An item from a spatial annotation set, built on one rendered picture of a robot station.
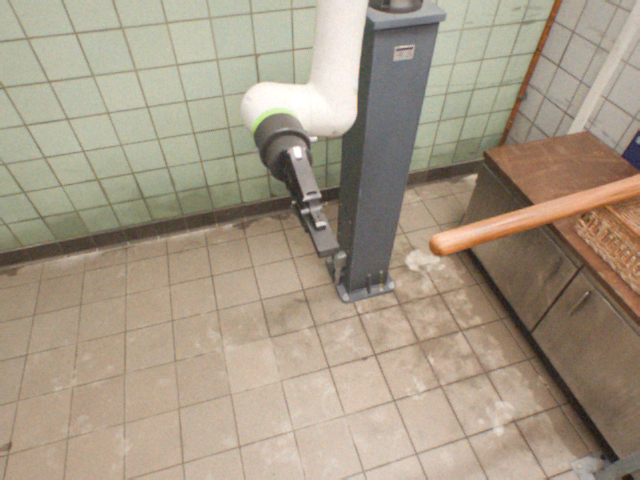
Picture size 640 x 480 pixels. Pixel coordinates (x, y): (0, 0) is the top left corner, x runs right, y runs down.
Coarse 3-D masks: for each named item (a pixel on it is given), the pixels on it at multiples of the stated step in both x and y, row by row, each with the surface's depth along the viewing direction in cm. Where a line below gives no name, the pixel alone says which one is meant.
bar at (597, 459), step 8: (592, 456) 145; (600, 456) 145; (632, 456) 123; (576, 464) 143; (584, 464) 143; (592, 464) 143; (600, 464) 143; (608, 464) 143; (616, 464) 130; (624, 464) 127; (632, 464) 124; (576, 472) 142; (584, 472) 142; (592, 472) 142; (600, 472) 137; (608, 472) 134; (616, 472) 131; (624, 472) 128
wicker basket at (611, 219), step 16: (608, 208) 125; (624, 208) 142; (576, 224) 138; (592, 224) 141; (608, 224) 127; (624, 224) 121; (592, 240) 133; (608, 240) 135; (624, 240) 122; (608, 256) 129; (624, 256) 131; (624, 272) 125
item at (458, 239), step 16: (592, 192) 59; (608, 192) 59; (624, 192) 60; (528, 208) 57; (544, 208) 57; (560, 208) 57; (576, 208) 58; (592, 208) 59; (480, 224) 55; (496, 224) 55; (512, 224) 56; (528, 224) 56; (544, 224) 58; (432, 240) 54; (448, 240) 53; (464, 240) 54; (480, 240) 55
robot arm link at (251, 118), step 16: (256, 96) 77; (272, 96) 76; (288, 96) 78; (304, 96) 79; (240, 112) 80; (256, 112) 75; (272, 112) 73; (288, 112) 74; (304, 112) 79; (304, 128) 81
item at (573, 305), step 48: (528, 144) 173; (576, 144) 173; (480, 192) 180; (528, 192) 153; (576, 192) 153; (528, 240) 157; (576, 240) 137; (528, 288) 162; (576, 288) 138; (624, 288) 124; (528, 336) 175; (576, 336) 143; (624, 336) 124; (576, 384) 148; (624, 384) 128; (624, 432) 132
